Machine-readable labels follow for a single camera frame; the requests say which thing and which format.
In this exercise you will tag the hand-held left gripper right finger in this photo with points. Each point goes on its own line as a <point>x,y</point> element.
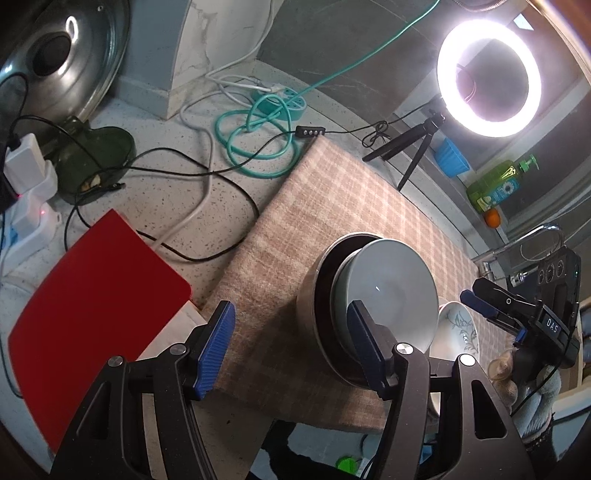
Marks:
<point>367,350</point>

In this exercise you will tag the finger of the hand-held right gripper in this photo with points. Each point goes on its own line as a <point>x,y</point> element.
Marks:
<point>480,304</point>
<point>503,293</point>

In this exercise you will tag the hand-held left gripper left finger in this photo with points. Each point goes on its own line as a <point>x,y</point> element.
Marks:
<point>212,350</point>

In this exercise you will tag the white leaf print plate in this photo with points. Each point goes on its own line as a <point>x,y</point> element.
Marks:
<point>461,332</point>

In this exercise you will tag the large stainless steel bowl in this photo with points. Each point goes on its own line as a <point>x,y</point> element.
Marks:
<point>309,314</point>

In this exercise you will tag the plain white ceramic bowl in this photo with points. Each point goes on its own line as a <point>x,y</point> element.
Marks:
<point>392,286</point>

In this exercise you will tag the person's right forearm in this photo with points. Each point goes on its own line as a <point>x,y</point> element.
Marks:
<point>540,401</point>

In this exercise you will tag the person's right hand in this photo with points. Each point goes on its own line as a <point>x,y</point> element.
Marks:
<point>503,367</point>

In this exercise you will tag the white flat board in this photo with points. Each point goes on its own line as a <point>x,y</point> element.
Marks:
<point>178,325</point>

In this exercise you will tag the chrome faucet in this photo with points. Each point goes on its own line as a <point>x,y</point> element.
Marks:
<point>512,244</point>

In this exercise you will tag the small orange fruit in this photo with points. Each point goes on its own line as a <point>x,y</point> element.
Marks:
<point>492,218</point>

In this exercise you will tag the green dish soap bottle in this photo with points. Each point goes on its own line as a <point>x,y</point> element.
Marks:
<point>496,187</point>

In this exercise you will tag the small green object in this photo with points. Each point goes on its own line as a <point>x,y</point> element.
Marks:
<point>347,464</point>

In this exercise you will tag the red cutting board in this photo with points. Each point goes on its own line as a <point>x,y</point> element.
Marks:
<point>92,314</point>

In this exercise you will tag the blue ribbed cup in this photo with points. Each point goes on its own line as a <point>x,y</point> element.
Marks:
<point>450,157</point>

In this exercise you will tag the beige plaid cloth mat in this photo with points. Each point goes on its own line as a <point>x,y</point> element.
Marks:
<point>323,194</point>

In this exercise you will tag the white power strip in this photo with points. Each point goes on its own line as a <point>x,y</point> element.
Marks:
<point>32,217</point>

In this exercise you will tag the dark green glass dish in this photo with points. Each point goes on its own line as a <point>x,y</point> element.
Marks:
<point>99,152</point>

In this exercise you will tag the round teal power strip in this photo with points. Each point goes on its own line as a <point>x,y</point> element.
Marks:
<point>281,104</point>

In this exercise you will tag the white power adapter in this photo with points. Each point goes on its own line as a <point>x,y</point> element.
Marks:
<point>25,159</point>

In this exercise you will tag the steel pot lid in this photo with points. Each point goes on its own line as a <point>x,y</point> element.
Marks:
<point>60,50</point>

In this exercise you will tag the black inline switch controller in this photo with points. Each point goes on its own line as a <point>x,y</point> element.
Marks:
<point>308,132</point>

